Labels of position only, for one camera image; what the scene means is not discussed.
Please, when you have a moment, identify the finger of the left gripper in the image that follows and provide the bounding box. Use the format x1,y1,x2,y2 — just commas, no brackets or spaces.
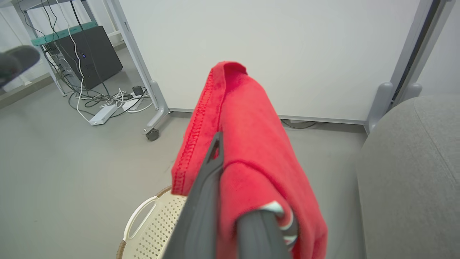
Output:
0,45,41,88

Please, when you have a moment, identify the long white power strip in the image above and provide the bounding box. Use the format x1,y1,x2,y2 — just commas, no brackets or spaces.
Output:
89,104,118,126

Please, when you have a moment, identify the grey fabric sofa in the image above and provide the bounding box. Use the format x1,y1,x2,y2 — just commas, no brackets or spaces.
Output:
356,94,460,259

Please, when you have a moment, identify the short white power strip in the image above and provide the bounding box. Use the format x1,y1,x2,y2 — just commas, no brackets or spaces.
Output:
121,96,145,112

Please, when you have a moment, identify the white floor cable bundle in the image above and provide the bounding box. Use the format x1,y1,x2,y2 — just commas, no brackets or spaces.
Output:
54,0,155,123

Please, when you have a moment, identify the black computer box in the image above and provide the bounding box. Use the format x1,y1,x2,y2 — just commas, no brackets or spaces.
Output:
54,26,123,90

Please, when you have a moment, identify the white partition panel grey frame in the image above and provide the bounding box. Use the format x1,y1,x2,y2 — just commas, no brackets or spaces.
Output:
106,0,442,136
392,0,460,106

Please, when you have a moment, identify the cream perforated laundry basket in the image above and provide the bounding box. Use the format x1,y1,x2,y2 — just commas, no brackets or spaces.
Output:
116,185,191,259

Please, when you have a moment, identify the teal shelf bar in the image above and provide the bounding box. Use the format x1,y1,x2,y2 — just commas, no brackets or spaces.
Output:
31,21,98,46

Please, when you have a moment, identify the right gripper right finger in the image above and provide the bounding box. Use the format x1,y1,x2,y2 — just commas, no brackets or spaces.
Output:
235,210,291,259

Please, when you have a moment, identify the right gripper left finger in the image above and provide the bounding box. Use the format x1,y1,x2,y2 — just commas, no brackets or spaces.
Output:
162,131,225,259

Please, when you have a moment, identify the red garment striped cuff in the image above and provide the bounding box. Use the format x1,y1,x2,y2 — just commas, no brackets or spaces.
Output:
171,61,328,259

